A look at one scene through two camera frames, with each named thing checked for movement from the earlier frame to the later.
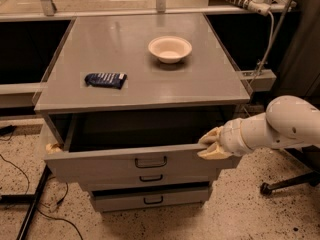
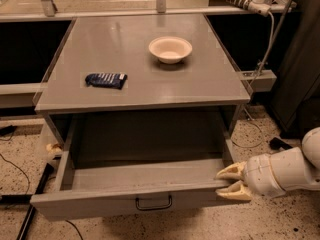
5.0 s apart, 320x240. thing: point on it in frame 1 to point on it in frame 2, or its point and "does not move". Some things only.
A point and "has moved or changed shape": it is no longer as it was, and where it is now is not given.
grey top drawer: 121,144 has moved or changed shape
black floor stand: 33,199 does not move
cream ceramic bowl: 170,49 does not move
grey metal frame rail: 261,80 does not move
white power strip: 256,2 does not move
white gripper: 230,137 to 259,174
